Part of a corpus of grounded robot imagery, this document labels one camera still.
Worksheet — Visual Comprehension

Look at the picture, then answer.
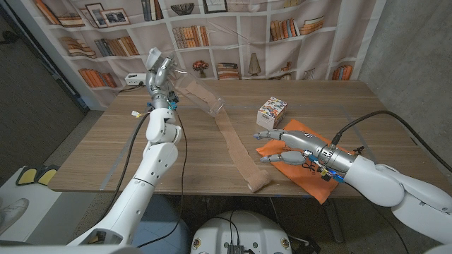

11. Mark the tan adhesive wrap roll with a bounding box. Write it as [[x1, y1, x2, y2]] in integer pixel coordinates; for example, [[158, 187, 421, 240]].
[[175, 80, 272, 193]]

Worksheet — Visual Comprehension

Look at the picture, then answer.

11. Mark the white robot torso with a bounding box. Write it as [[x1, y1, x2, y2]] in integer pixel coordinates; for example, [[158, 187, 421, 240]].
[[190, 210, 293, 254]]

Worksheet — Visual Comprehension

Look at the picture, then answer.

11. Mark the colourful printed cardboard box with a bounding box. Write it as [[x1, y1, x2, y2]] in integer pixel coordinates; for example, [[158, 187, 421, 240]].
[[256, 95, 288, 132]]

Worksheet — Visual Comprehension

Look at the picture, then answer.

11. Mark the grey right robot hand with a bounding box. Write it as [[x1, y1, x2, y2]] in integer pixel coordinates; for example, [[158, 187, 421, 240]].
[[252, 128, 357, 176]]

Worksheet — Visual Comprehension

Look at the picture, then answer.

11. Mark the yellow black foot pedal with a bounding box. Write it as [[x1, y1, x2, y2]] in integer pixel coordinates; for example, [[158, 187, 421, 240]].
[[36, 164, 60, 187], [16, 166, 38, 187]]

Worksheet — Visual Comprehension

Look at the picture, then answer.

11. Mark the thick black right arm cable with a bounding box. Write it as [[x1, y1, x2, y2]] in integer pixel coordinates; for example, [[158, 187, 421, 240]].
[[330, 109, 452, 174]]

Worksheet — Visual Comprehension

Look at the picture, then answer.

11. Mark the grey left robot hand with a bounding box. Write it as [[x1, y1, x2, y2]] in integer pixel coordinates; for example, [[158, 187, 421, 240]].
[[145, 56, 180, 111]]

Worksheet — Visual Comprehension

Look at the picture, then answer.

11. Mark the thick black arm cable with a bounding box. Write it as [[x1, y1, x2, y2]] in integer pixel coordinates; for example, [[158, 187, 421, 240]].
[[330, 109, 452, 174], [100, 111, 153, 222]]

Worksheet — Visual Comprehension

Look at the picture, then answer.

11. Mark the blue grey base cover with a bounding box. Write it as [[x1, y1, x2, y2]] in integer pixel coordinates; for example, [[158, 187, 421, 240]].
[[132, 195, 194, 254]]

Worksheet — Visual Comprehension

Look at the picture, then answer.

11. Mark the white sneaker of person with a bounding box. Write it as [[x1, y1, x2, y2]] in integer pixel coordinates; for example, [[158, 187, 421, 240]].
[[0, 197, 30, 236]]

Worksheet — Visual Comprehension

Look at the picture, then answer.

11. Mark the white power strip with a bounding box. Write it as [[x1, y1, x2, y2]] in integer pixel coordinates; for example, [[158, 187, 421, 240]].
[[124, 73, 148, 87]]

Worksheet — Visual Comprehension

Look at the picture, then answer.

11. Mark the printed bookshelf backdrop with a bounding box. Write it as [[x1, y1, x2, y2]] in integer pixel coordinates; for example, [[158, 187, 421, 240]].
[[32, 0, 388, 109]]

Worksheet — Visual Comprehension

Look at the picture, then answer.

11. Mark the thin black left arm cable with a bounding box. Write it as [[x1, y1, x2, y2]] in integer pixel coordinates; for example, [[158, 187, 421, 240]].
[[136, 107, 189, 248]]

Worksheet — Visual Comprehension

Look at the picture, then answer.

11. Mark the white floor platform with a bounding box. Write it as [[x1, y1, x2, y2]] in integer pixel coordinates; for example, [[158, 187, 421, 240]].
[[0, 165, 98, 246]]

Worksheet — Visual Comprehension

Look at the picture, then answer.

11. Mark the orange cloth with black print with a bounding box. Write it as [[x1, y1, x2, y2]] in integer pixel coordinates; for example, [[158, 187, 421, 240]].
[[256, 119, 355, 205]]

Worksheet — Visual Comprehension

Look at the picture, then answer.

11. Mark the clear plastic jar white lid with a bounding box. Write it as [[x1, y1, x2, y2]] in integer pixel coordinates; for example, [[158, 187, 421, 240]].
[[145, 47, 226, 118]]

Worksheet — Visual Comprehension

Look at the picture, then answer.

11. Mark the black wall handle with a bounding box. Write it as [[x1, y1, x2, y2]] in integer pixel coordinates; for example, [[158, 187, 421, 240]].
[[0, 30, 21, 46]]

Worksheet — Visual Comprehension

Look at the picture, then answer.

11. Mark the thin black torso cable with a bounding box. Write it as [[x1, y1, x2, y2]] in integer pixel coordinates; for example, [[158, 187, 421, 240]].
[[206, 210, 242, 246]]

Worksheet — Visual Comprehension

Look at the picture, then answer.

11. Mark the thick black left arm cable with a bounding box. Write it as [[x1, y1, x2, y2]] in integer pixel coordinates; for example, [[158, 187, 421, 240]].
[[100, 111, 153, 222]]

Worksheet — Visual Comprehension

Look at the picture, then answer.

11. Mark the dark metal table leg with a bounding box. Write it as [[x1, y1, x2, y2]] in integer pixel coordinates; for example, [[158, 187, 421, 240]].
[[323, 199, 345, 244]]

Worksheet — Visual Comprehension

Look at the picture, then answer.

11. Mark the black power strip cord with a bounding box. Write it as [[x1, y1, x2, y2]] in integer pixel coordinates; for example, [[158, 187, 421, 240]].
[[118, 81, 144, 94]]

